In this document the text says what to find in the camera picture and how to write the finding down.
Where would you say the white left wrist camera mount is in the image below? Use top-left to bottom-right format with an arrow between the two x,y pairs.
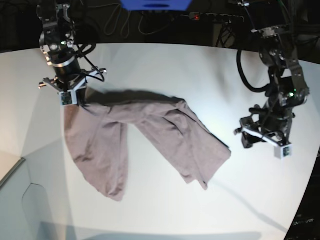
234,126 -> 293,160

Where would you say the black power strip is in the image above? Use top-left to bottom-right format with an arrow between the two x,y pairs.
188,12 -> 245,24

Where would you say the blue plastic bin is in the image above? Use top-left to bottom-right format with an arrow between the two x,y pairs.
120,0 -> 192,11

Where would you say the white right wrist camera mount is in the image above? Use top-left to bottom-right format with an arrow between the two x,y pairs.
37,68 -> 109,107

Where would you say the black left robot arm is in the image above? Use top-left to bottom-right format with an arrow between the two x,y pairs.
234,0 -> 310,150

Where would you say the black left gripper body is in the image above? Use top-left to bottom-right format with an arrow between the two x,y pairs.
239,105 -> 295,149

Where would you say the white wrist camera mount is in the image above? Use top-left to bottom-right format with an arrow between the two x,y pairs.
234,126 -> 293,160
37,68 -> 109,107

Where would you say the white cardboard box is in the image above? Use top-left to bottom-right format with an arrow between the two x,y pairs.
0,157 -> 51,240

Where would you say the mauve grey t-shirt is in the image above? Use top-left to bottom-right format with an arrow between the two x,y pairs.
64,90 -> 232,202

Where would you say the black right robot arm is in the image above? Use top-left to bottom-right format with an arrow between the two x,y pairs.
36,0 -> 86,93

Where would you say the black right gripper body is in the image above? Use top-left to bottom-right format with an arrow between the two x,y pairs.
53,58 -> 83,92

